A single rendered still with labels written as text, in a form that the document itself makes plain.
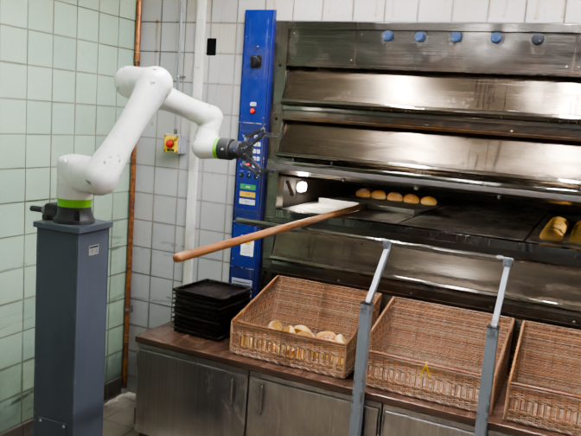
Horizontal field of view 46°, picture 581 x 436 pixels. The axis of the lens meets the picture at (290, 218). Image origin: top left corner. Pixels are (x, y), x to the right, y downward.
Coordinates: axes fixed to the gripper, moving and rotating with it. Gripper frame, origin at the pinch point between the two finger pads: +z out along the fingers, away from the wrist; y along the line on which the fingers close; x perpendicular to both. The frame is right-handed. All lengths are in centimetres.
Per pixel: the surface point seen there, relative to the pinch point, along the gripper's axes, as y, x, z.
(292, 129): -10, -57, -20
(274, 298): 75, -49, -20
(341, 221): 32, -55, 10
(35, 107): -11, 17, -115
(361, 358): 76, 4, 46
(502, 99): -29, -55, 79
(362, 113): -19, -55, 16
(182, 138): 0, -51, -80
